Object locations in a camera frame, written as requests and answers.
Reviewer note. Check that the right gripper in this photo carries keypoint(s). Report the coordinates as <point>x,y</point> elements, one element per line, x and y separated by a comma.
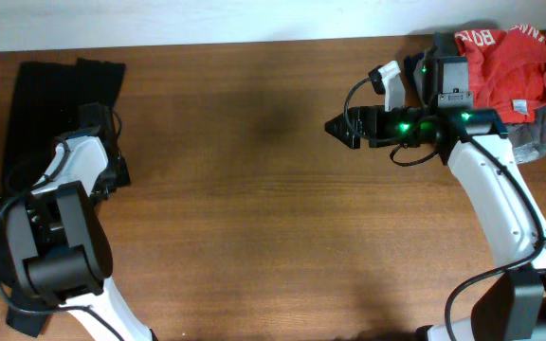
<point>375,114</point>

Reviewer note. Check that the black polo shirt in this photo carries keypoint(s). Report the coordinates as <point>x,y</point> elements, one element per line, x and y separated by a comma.
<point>45,104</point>

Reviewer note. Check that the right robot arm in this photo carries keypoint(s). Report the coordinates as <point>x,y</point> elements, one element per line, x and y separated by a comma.
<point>474,144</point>

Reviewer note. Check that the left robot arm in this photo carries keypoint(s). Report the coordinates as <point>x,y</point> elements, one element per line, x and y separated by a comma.
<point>54,254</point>

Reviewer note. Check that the red t-shirt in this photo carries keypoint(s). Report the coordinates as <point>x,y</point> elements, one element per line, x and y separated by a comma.
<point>507,70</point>

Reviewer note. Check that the grey garment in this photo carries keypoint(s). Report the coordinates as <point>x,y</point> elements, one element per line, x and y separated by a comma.
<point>528,139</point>

